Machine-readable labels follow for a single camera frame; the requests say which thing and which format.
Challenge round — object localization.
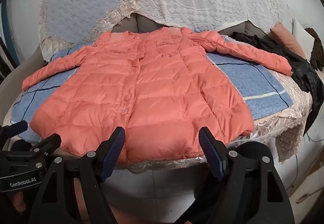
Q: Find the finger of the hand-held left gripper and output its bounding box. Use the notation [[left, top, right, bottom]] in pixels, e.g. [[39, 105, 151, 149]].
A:
[[0, 120, 29, 145], [30, 134, 62, 160]]

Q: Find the orange puffer jacket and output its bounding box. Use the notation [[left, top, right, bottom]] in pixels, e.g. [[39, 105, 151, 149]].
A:
[[21, 27, 291, 164]]

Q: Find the grey sofa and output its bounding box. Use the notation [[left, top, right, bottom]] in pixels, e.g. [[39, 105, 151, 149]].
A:
[[0, 13, 272, 93]]

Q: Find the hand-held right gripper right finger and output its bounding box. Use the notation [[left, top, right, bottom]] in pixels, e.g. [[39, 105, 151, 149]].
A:
[[177, 126, 295, 224]]

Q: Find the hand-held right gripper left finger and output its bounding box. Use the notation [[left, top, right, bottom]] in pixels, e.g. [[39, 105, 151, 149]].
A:
[[28, 126, 126, 224]]

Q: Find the dark brown cloth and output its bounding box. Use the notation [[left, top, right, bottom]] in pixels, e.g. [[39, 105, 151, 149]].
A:
[[304, 27, 324, 71]]

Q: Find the blue plaid blanket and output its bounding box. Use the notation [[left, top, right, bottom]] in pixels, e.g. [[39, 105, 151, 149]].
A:
[[4, 46, 291, 145]]

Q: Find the black garment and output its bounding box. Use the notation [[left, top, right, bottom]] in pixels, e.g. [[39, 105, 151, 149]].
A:
[[231, 31, 318, 136]]

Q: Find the pink pillow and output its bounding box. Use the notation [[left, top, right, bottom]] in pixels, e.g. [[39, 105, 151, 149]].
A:
[[270, 23, 307, 60]]

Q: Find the beige lace sofa cover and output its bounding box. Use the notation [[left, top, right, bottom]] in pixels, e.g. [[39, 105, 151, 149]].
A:
[[1, 33, 315, 175]]

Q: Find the light blue lace-trimmed cover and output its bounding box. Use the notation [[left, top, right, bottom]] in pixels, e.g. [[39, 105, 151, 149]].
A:
[[38, 0, 142, 63]]

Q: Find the white pillow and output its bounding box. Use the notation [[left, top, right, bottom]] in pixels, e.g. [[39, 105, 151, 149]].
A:
[[291, 18, 314, 60]]

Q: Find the blue striped curtain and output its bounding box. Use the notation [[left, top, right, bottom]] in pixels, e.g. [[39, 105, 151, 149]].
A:
[[0, 0, 19, 73]]

